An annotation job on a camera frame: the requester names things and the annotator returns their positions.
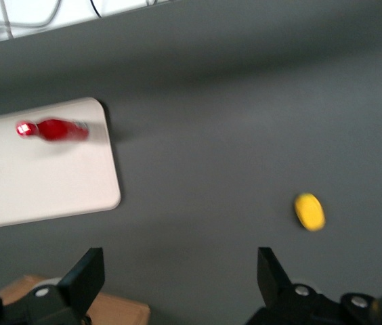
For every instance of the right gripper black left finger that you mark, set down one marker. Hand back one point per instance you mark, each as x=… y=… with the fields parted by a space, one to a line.
x=82 y=281

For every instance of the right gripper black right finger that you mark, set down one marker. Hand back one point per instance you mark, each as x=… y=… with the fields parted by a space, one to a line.
x=272 y=277

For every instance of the red coke bottle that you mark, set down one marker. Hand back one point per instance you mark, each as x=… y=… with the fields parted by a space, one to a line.
x=59 y=130

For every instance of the beige rectangular tray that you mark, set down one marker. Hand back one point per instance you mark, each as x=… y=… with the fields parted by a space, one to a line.
x=45 y=179

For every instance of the yellow lemon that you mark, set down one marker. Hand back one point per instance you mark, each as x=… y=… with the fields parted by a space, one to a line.
x=310 y=212

